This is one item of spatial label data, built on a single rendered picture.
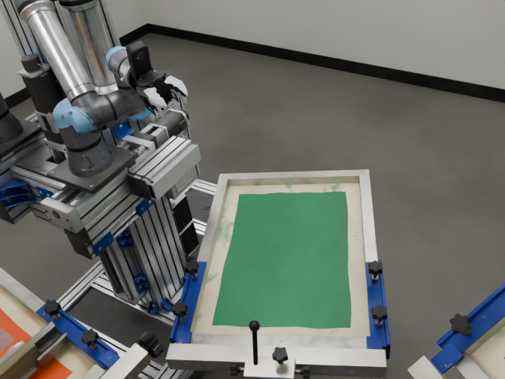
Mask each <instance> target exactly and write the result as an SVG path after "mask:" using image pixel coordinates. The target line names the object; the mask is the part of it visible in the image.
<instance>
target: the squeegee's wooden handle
mask: <svg viewBox="0 0 505 379"><path fill-rule="evenodd" d="M40 354H41V353H40V352H39V350H38V349H37V347H36V346H35V345H34V344H33V343H32V342H31V341H30V340H28V341H27V342H26V343H25V344H24V345H23V346H22V347H20V348H19V349H18V350H17V351H15V352H14V353H13V354H12V355H11V356H9V357H8V358H7V359H6V360H5V361H4V362H3V363H2V364H1V365H0V379H19V378H20V377H22V376H23V375H24V374H25V373H26V372H27V371H28V370H29V369H30V368H31V367H32V366H34V367H35V366H36V365H37V364H38V362H37V360H36V358H37V357H38V356H39V355H40Z"/></svg>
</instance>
